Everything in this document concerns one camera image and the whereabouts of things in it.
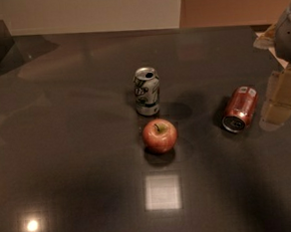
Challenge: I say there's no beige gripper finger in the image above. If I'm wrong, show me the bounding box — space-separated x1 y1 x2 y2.
253 24 276 50
259 64 291 131

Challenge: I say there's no red coke can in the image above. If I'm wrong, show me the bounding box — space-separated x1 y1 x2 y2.
222 86 258 133

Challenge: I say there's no silver green soda can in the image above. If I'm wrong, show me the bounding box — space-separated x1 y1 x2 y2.
133 67 160 116

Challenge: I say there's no red apple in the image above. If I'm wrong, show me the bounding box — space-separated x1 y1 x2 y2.
142 118 178 154

